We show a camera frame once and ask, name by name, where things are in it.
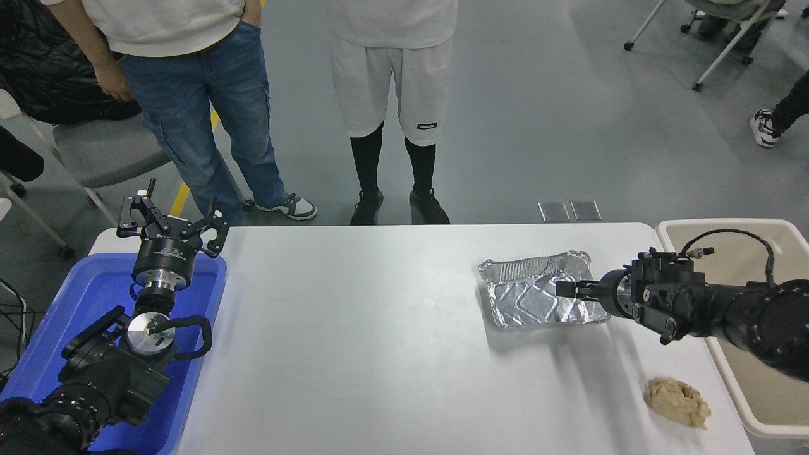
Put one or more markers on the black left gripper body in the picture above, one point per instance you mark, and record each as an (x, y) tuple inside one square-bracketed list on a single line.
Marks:
[(167, 253)]

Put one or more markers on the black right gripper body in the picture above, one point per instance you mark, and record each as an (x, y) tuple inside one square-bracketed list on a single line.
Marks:
[(610, 294)]

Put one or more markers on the silver foil tray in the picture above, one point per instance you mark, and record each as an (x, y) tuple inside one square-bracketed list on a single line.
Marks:
[(524, 297)]

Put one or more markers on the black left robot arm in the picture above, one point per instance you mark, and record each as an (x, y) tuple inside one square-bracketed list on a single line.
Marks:
[(107, 379)]

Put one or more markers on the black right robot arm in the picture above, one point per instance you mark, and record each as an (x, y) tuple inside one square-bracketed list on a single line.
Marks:
[(758, 316)]

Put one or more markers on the person's right forearm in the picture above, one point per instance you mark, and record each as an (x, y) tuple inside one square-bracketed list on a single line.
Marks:
[(79, 31)]

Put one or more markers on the metal floor plate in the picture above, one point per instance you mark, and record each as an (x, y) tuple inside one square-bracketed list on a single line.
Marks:
[(586, 210), (553, 211)]

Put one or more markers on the person's right hand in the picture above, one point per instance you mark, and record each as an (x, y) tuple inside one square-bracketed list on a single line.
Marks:
[(115, 85)]

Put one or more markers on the person's left hand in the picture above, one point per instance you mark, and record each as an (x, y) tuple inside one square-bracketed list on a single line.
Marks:
[(251, 12)]

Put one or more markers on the grey office chair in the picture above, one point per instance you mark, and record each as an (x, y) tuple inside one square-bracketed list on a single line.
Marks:
[(107, 151)]

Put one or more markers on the blue plastic tray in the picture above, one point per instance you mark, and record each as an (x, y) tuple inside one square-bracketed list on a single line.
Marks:
[(82, 297)]

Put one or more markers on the crumpled tan paper ball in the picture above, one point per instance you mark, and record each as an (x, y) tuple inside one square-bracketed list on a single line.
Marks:
[(676, 401)]

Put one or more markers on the person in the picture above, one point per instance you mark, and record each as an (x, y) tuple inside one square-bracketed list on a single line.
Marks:
[(392, 63), (790, 107), (189, 95), (739, 28)]

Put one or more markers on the black padded jacket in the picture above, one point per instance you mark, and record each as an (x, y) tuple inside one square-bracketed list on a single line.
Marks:
[(44, 69)]

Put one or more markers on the large pale bin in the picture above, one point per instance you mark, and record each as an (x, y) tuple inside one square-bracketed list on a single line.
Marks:
[(771, 404)]

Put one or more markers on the white-framed chair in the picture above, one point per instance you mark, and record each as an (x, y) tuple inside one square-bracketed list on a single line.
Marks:
[(727, 50)]

